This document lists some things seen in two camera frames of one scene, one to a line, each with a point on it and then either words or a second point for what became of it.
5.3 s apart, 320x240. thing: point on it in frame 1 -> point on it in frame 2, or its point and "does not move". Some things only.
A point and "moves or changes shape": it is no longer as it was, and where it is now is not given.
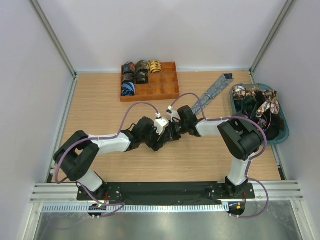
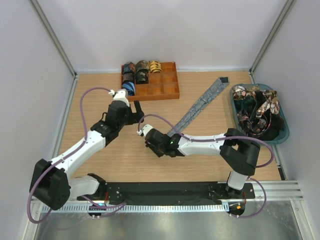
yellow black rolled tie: x=155 y=67 does not move
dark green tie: x=248 y=103 does not move
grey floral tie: x=207 y=98 moves or changes shape
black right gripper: x=173 y=136 -> x=159 y=154
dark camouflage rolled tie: x=142 y=64 does not move
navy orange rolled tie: x=129 y=67 does not move
